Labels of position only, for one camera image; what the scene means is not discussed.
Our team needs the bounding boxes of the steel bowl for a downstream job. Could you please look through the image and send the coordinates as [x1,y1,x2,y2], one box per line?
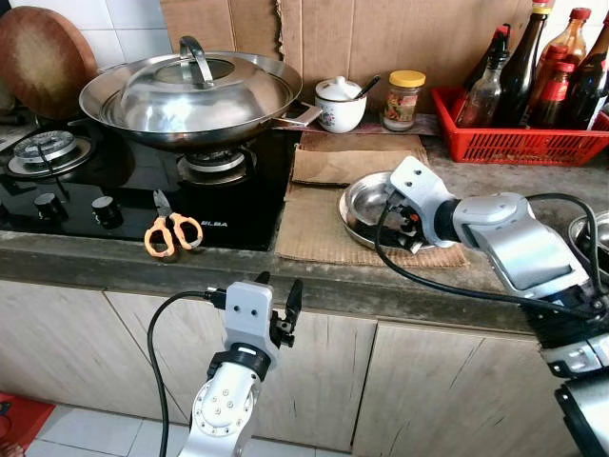
[568,211,609,258]
[340,173,448,250]

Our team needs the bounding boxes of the steel plate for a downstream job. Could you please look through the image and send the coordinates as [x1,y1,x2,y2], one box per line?
[340,195,458,254]

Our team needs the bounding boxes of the flat cardboard mat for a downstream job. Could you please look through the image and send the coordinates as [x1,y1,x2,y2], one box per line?
[274,183,470,270]

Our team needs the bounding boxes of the black glass gas stove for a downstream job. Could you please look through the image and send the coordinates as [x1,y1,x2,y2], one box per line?
[0,119,302,254]

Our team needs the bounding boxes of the folded cardboard mat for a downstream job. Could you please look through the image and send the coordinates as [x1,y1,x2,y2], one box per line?
[290,131,430,188]

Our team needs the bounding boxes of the glass jar yellow lid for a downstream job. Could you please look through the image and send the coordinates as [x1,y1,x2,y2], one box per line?
[383,70,427,132]

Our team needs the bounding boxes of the white ceramic condiment jar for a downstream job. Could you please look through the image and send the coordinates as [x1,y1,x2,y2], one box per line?
[314,76,368,134]

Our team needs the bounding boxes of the gas burner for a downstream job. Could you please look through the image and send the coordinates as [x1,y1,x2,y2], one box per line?
[8,129,95,180]
[176,145,254,188]

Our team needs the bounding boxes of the red plastic basket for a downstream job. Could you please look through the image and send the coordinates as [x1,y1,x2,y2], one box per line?
[431,86,609,169]

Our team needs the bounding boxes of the dark condiment spoon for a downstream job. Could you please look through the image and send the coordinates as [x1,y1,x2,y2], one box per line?
[354,74,383,100]

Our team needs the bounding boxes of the clear glass bottle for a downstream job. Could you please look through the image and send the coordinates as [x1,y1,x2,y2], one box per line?
[455,52,505,129]

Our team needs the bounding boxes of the black stove knob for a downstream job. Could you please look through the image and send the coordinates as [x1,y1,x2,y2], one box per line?
[33,192,69,226]
[90,195,126,230]

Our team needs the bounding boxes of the large cardboard sheet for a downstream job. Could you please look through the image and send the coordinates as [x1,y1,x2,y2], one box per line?
[274,0,536,113]

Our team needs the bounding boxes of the steel wok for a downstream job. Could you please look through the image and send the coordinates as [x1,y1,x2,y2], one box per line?
[79,50,324,152]

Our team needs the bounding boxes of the tall dark glass bottle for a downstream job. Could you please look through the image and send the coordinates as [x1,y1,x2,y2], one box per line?
[497,0,557,129]

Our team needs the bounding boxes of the small red label bottle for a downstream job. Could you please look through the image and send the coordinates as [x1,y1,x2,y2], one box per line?
[525,61,578,129]

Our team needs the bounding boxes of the steel wok lid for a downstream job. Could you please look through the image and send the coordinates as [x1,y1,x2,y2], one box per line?
[100,36,297,135]

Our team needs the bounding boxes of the dark bottle black nozzle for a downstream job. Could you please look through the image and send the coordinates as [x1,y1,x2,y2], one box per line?
[463,24,513,91]

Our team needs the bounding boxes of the amber bottle red cap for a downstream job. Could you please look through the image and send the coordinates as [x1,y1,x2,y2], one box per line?
[538,8,593,77]

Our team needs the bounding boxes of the small cardboard sheet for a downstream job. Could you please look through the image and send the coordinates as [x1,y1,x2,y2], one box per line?
[159,0,284,60]

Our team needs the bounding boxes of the red floor mat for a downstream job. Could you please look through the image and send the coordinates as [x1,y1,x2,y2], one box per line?
[0,390,56,454]

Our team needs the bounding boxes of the round wooden chopping board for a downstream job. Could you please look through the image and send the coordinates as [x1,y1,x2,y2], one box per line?
[0,7,73,121]

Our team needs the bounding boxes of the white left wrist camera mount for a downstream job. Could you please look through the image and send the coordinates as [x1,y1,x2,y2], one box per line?
[223,280,278,355]

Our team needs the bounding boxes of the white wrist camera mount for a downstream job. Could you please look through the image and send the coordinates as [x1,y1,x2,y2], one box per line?
[387,156,461,229]
[223,280,278,355]

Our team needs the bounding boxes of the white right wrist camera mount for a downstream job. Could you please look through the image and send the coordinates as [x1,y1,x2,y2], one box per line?
[387,156,461,229]

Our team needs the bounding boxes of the orange handled scissors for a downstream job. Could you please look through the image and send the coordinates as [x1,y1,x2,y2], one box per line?
[143,189,206,260]

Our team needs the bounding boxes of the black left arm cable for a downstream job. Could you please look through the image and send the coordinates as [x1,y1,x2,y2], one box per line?
[146,289,227,457]

